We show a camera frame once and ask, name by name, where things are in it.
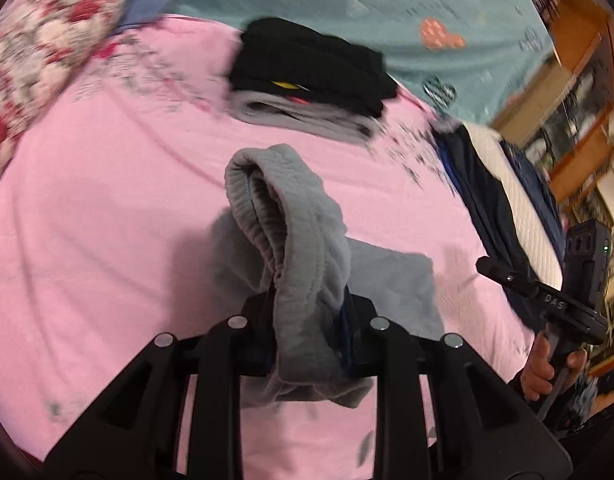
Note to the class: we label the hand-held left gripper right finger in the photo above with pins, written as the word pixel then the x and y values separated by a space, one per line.
pixel 387 360

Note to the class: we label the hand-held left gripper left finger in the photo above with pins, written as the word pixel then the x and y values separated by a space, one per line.
pixel 222 360

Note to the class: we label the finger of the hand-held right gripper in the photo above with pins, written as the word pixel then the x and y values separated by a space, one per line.
pixel 507 276

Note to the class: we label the grey-blue sweat pants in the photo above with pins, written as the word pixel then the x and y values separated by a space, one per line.
pixel 307 260

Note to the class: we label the navy pants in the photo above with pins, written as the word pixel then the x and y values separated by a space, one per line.
pixel 479 195

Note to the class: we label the folded grey pants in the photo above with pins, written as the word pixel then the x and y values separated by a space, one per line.
pixel 297 117

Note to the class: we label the folded black pants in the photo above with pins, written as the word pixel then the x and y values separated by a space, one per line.
pixel 312 67

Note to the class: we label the person's right hand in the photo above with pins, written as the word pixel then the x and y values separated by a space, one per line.
pixel 539 370

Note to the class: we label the white textured pillow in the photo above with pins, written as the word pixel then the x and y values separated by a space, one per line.
pixel 522 200

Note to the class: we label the blue jeans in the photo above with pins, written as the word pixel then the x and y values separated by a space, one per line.
pixel 542 190

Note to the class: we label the pink floral blanket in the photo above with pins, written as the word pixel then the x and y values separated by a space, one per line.
pixel 112 200

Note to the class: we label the wooden headboard shelf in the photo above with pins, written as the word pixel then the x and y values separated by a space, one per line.
pixel 577 60

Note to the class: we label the teal heart-print pillow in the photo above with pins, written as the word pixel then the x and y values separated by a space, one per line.
pixel 367 5

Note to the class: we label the red floral quilt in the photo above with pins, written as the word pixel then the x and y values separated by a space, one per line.
pixel 42 50

